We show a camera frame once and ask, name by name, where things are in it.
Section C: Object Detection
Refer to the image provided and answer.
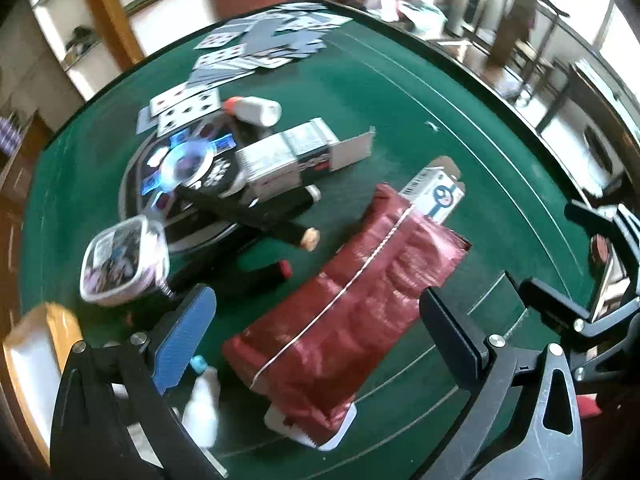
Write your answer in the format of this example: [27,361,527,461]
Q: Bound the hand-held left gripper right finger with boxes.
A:
[410,286,601,480]

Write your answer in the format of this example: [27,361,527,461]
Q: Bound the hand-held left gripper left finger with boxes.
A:
[50,284,228,480]

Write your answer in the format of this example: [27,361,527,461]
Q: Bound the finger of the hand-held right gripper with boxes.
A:
[519,279,640,346]
[564,200,640,281]

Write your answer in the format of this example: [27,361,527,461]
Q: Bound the small white bottle blue cap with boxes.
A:
[181,355,221,448]

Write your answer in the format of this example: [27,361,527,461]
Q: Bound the clear plastic lidded container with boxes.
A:
[79,215,172,307]

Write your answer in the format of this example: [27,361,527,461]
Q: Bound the dark red pouch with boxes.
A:
[221,182,472,448]

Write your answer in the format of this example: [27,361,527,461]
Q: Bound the yellow cardboard box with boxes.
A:
[0,301,151,466]

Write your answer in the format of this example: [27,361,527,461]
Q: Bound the white medicine box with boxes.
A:
[235,117,376,206]

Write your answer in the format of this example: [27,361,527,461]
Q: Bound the white bottle orange cap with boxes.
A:
[223,96,282,127]

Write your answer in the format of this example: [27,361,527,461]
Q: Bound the dark wooden side table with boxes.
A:
[537,57,640,201]

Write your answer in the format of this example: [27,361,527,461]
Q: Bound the black marker beige cap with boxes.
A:
[177,185,321,251]

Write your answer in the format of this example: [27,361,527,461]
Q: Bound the dark wooden chair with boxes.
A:
[475,0,571,103]

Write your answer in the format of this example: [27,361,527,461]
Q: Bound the purple stack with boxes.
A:
[0,115,26,147]

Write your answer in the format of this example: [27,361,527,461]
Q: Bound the pile of plastic bags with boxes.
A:
[370,0,448,31]

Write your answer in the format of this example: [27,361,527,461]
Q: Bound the scattered playing cards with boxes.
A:
[136,2,353,136]

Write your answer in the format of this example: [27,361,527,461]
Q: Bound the white wall shelf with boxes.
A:
[27,0,211,101]

